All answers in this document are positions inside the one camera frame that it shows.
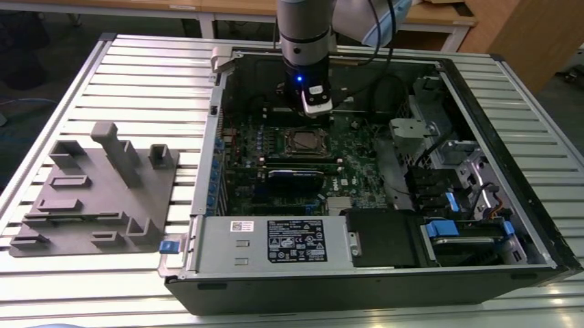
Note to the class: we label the green motherboard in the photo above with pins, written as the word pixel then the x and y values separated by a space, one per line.
pixel 359 171

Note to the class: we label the silver finned heat sink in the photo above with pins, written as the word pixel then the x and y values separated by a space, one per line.
pixel 336 202

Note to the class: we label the grey parts rack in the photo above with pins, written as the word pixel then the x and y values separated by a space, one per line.
pixel 104 205

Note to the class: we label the CPU socket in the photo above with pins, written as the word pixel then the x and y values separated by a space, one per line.
pixel 327 141

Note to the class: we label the silver drive cage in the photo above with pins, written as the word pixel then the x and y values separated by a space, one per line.
pixel 429 102

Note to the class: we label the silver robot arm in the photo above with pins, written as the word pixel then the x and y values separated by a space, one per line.
pixel 303 27

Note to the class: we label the grey power supply unit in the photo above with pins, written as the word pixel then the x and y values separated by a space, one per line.
pixel 213 239

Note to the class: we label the wooden desk white legs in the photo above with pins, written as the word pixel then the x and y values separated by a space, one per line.
pixel 113 4
pixel 433 18

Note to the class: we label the blue carrier tab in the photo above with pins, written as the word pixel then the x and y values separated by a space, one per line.
pixel 451 201

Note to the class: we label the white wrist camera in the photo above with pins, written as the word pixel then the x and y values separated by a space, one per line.
pixel 316 100

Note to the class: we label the black disk bay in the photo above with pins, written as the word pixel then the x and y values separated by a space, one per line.
pixel 423 184

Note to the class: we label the black RAM slot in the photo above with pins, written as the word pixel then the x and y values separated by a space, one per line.
pixel 291 123
pixel 300 155
pixel 300 158

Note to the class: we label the blue case latch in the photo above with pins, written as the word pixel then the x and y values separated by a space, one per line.
pixel 169 247

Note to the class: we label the black graphics card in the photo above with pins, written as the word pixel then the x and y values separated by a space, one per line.
pixel 294 186

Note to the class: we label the silver metal bracket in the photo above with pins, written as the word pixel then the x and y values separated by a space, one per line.
pixel 410 128

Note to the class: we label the black PC case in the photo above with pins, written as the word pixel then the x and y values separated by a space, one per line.
pixel 319 290

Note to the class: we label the hard disk in blue carrier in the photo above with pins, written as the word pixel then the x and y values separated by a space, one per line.
pixel 461 241

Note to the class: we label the wooden cabinet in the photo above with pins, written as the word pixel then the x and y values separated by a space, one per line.
pixel 538 34

